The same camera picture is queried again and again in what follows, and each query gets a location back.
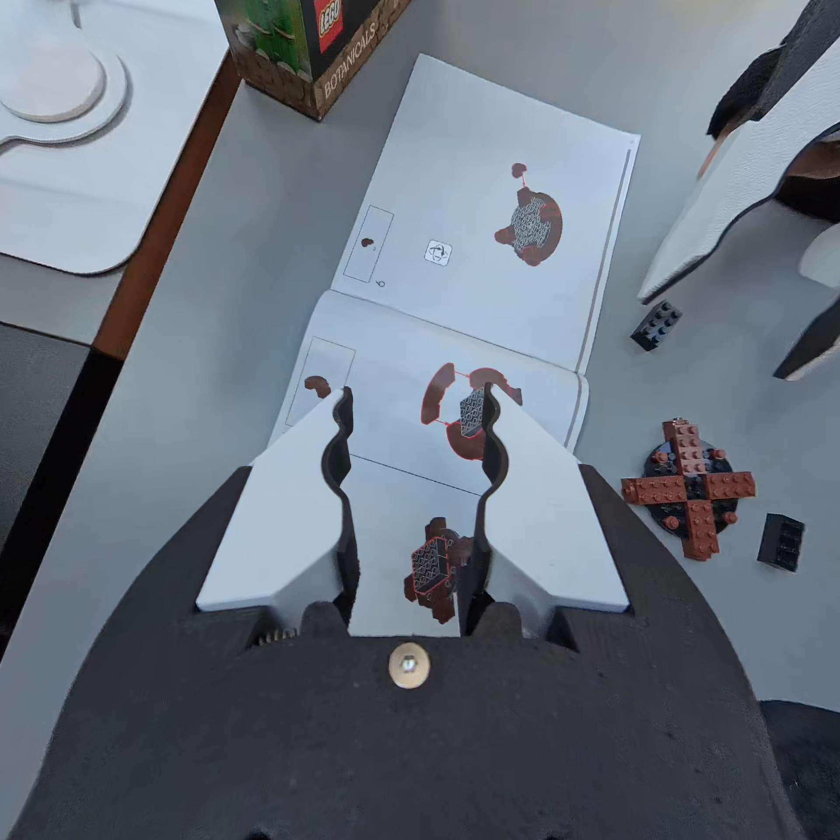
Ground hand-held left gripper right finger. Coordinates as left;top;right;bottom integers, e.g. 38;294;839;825
458;382;632;636

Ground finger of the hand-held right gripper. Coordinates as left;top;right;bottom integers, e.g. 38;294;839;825
638;39;840;306
773;222;840;383

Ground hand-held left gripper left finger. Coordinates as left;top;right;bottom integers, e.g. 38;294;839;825
196;386;362;623

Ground black toy brick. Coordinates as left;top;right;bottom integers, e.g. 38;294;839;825
756;513;806;574
630;300;683;353

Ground grey desk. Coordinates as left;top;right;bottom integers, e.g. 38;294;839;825
0;0;840;840

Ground brown and black brick assembly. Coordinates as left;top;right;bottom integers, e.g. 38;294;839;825
620;416;757;562

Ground white instruction booklet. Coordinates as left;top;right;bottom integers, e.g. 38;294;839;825
268;54;643;639

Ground adjoining grey table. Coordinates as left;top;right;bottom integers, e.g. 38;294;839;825
0;0;240;362

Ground black foam pad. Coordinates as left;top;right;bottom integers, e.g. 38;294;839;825
758;699;840;840

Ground white board stand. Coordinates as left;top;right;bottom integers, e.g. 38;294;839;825
0;0;237;277

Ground black toy set box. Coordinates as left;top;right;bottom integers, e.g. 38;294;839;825
214;0;411;122

